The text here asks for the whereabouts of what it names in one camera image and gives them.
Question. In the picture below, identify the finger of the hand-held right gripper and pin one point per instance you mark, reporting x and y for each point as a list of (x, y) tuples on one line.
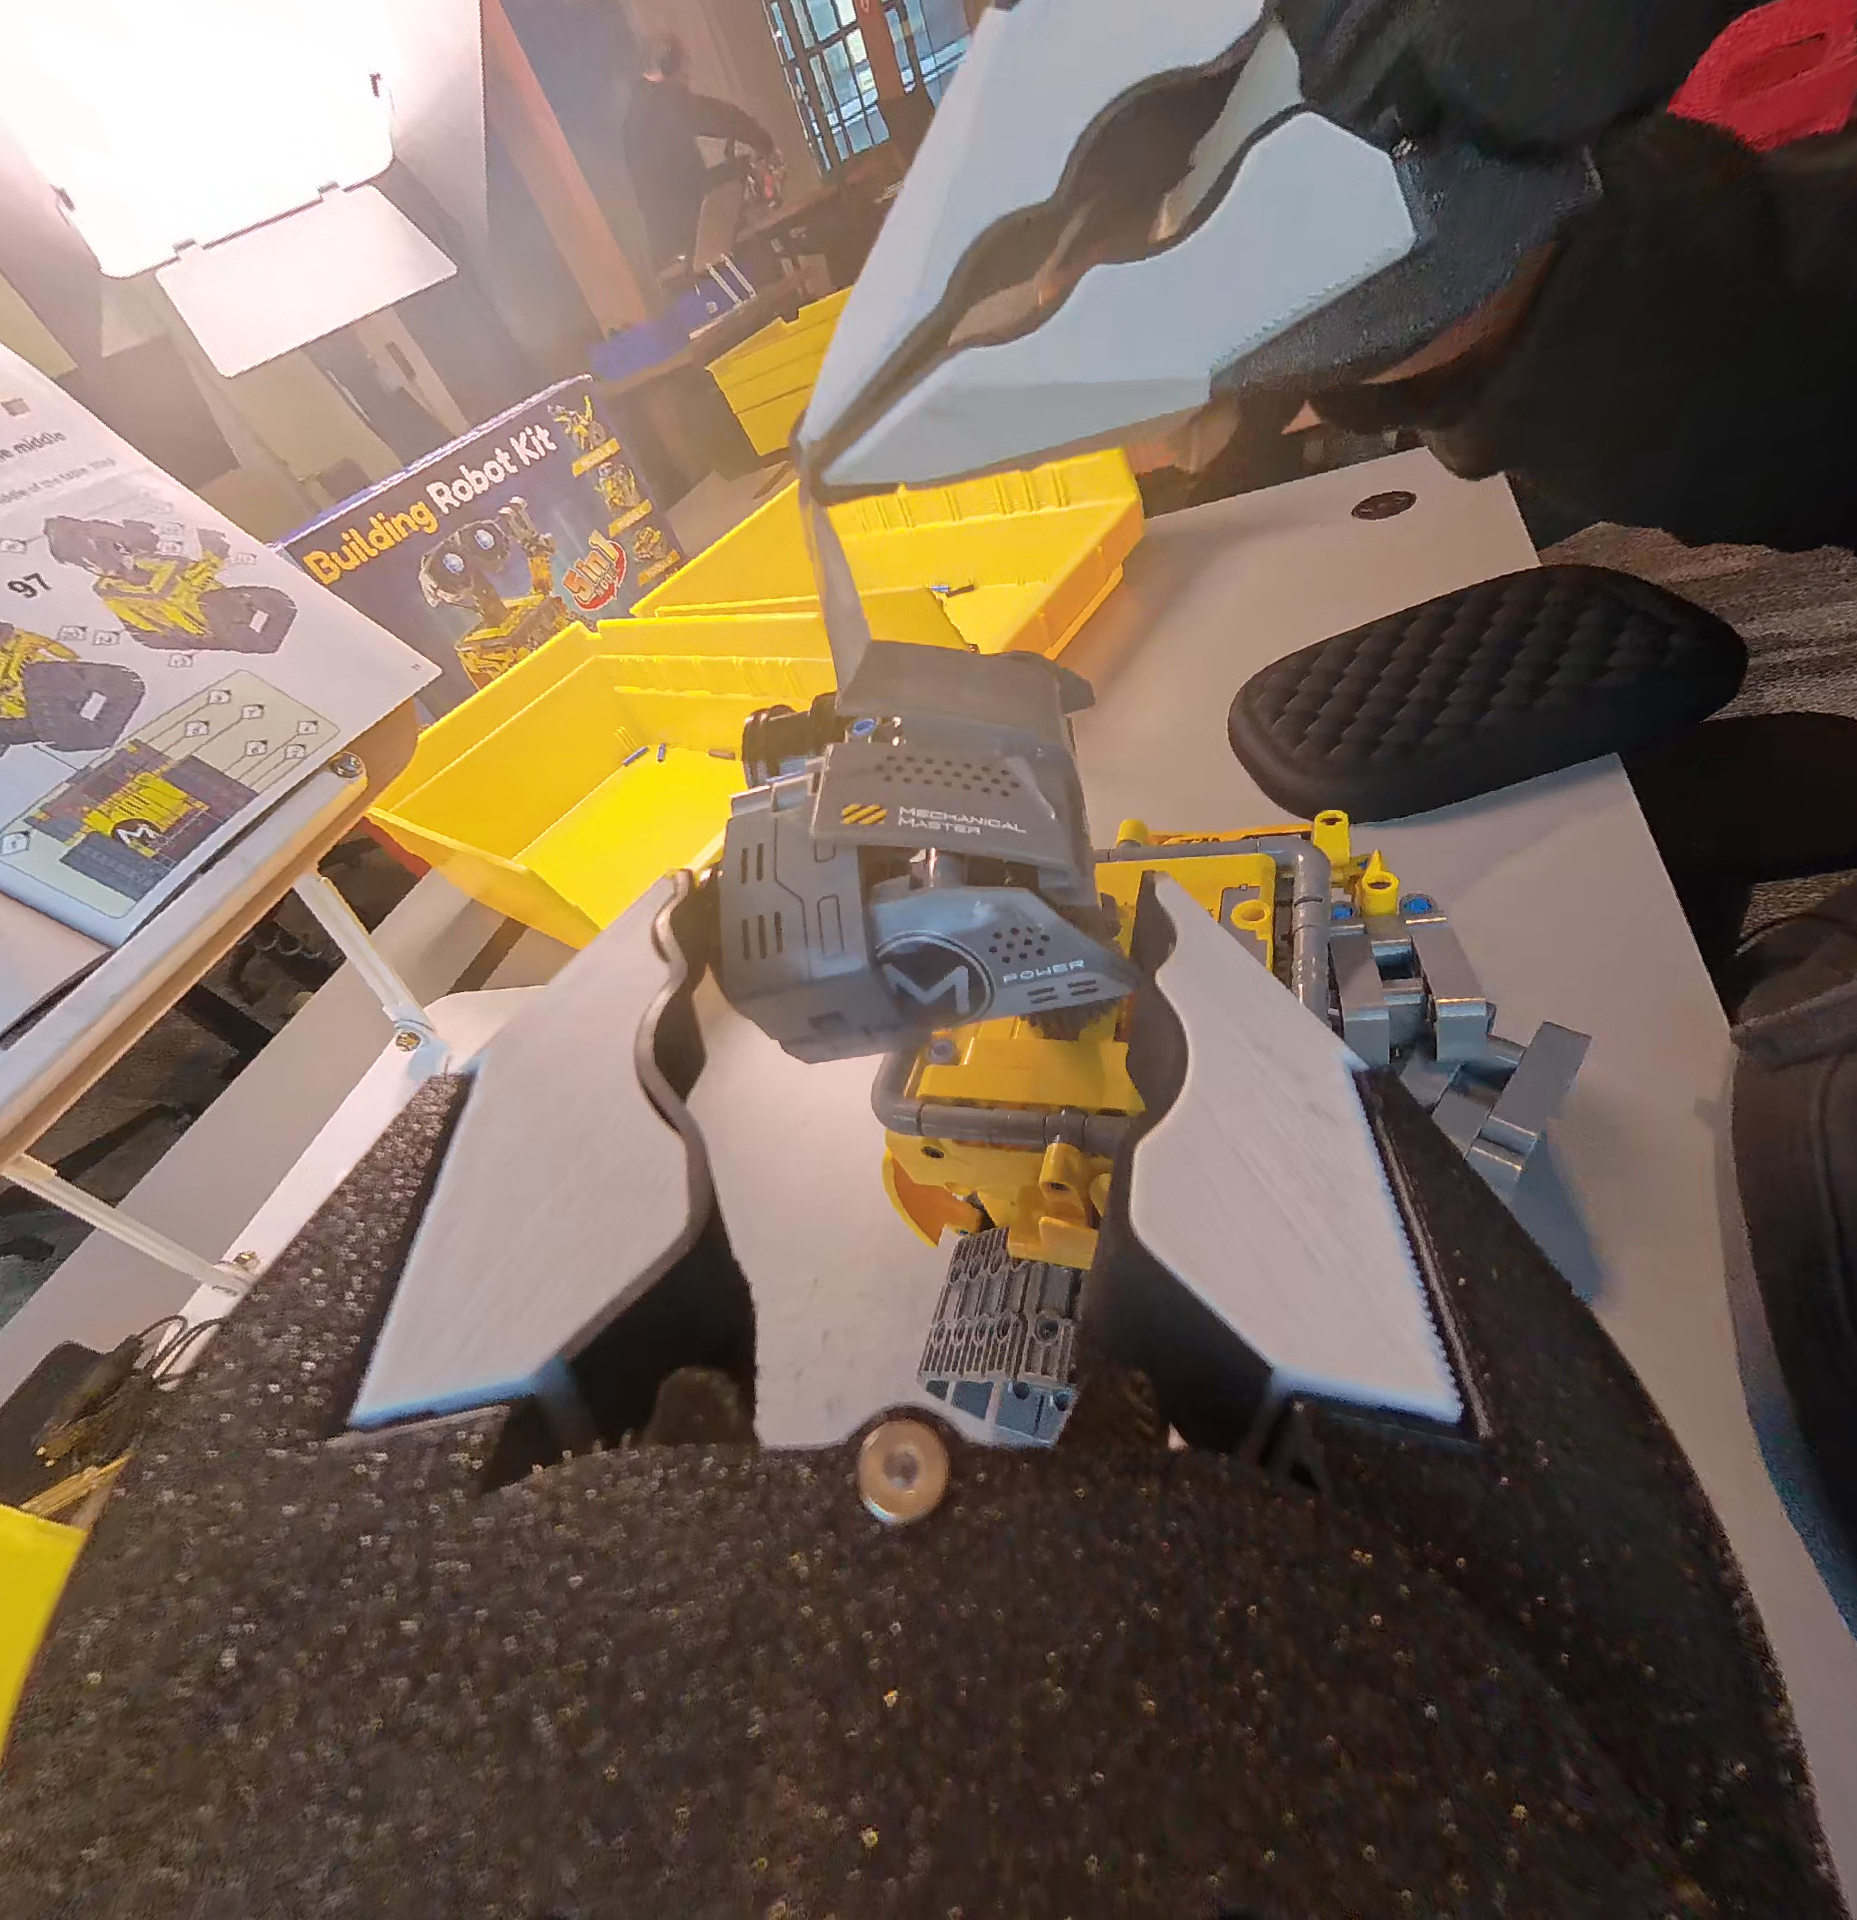
[(957, 178), (1195, 317)]

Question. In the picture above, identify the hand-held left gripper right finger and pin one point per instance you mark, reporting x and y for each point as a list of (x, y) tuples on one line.
[(1286, 1199)]

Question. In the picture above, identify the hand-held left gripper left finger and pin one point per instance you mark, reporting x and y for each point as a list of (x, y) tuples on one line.
[(551, 1185)]

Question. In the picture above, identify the yellow grey brick robot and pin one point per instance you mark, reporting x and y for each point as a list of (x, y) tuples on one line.
[(957, 1078)]

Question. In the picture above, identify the window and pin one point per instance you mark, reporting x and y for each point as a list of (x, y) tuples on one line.
[(866, 74)]

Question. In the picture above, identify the yellow plastic bin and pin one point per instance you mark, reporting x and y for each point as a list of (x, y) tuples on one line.
[(776, 373), (507, 779), (1018, 555), (13, 1637)]

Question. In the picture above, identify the blue plastic bin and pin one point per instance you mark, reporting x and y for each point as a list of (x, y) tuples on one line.
[(673, 336)]

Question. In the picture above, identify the white book stand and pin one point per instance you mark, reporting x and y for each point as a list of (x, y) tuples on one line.
[(295, 842)]

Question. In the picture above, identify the black chair armrest pad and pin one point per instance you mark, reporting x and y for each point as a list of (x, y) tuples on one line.
[(1483, 690)]

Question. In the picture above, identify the dark blue robot kit box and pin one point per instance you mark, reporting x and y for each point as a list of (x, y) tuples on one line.
[(463, 526)]

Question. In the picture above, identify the instruction booklet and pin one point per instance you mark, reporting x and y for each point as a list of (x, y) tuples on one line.
[(132, 645)]

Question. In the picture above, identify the studio light panel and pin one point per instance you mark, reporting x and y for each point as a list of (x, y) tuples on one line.
[(210, 150)]

